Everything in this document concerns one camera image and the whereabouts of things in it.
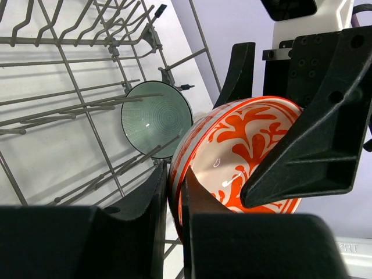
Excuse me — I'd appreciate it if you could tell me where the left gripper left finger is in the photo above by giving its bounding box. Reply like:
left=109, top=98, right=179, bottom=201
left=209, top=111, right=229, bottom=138
left=1, top=163, right=167, bottom=278

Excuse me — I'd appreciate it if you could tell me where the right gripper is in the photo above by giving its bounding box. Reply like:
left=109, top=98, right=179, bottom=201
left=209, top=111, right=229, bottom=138
left=213, top=26, right=371, bottom=208

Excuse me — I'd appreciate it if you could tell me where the orange patterned bowl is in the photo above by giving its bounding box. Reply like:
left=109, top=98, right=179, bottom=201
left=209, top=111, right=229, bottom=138
left=168, top=96, right=303, bottom=238

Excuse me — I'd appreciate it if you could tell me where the light green bowl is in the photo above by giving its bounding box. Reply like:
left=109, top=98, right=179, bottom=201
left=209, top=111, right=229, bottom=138
left=121, top=81, right=193, bottom=159

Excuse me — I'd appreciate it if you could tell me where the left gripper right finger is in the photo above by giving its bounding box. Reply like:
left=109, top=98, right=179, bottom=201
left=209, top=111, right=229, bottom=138
left=182, top=169, right=349, bottom=278

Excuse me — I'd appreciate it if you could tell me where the grey wire dish rack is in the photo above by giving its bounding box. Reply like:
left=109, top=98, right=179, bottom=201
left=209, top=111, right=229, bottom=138
left=0, top=0, right=223, bottom=279

